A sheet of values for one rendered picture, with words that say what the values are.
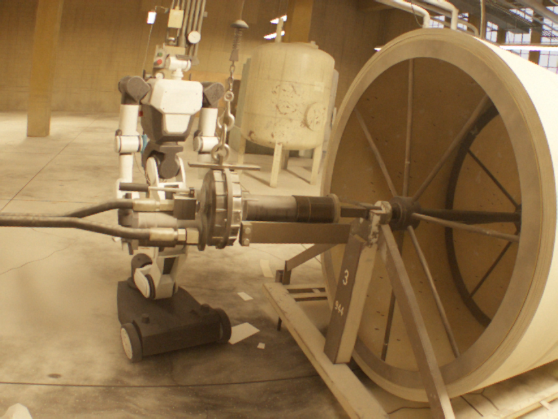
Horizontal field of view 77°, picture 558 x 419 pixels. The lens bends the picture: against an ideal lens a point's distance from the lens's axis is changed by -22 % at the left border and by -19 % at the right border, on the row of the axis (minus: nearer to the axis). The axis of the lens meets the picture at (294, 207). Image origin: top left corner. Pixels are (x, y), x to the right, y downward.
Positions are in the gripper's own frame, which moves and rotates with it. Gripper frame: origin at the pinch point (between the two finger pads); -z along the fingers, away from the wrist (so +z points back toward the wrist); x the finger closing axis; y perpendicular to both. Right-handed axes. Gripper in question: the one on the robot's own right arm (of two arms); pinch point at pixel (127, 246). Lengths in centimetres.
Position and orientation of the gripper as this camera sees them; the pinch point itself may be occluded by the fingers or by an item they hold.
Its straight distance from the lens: 209.6
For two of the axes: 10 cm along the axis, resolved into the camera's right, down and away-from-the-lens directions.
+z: 0.1, -9.9, -1.0
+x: 6.5, 0.9, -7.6
